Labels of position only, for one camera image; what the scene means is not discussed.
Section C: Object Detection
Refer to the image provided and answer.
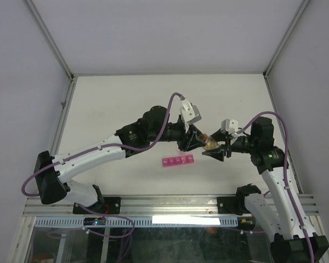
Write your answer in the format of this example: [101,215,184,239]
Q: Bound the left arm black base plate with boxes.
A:
[87,196,122,215]

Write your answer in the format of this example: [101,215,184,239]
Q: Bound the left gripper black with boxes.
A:
[150,123,207,153]

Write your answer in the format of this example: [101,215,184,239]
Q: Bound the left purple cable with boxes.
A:
[21,92,186,197]

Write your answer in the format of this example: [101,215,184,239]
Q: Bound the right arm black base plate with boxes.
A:
[217,195,252,215]

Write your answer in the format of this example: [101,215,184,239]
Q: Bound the pink weekly pill organizer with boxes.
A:
[162,155,195,168]

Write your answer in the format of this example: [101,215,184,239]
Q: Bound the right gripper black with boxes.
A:
[201,127,257,161]

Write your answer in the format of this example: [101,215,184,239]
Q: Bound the left aluminium frame post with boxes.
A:
[24,0,75,80]

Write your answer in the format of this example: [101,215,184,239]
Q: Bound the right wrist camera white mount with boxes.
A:
[220,119,239,137]

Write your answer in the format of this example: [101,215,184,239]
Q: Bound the aluminium mounting rail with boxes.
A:
[23,193,317,220]

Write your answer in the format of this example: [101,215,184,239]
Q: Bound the clear bottle yellow capsules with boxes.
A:
[202,135,219,151]

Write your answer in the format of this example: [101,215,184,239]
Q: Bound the aluminium frame post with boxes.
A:
[263,0,311,78]
[24,0,75,80]

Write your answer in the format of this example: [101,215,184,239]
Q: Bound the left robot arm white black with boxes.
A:
[34,104,205,213]

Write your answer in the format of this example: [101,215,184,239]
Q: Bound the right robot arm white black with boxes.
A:
[200,116,329,262]

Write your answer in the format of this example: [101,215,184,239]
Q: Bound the right aluminium frame post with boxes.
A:
[263,0,311,78]

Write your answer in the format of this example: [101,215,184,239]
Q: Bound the grey slotted cable duct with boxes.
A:
[35,216,238,228]

